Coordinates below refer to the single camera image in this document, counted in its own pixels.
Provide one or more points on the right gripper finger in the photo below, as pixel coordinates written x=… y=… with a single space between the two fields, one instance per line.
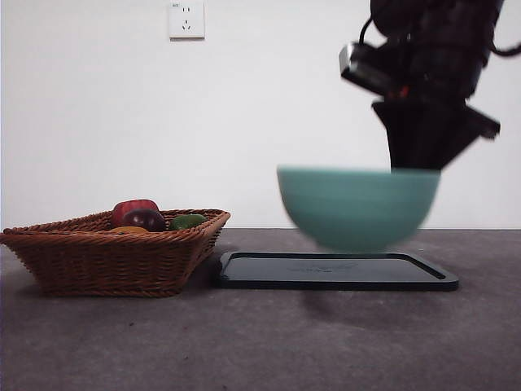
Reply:
x=411 y=138
x=456 y=138

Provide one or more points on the teal ribbed bowl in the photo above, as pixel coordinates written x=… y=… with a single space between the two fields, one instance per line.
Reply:
x=358 y=207

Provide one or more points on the yellow-brown round fruit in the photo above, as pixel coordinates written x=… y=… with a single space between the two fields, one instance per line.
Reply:
x=130 y=230

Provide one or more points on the dark green rectangular tray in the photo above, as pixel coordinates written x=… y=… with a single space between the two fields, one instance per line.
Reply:
x=264 y=273

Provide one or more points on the green avocado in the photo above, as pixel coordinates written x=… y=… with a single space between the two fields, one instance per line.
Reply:
x=187 y=222

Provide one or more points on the dark purple round fruit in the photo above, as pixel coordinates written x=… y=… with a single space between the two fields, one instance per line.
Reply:
x=144 y=220

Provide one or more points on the red apple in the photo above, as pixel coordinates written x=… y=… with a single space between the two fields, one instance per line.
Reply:
x=130 y=207

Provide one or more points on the brown wicker basket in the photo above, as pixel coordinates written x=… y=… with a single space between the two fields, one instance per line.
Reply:
x=114 y=264

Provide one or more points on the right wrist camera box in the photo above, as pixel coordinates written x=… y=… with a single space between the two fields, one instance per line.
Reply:
x=366 y=67

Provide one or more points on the white wall socket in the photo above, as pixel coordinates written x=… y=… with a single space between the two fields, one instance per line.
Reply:
x=187 y=20

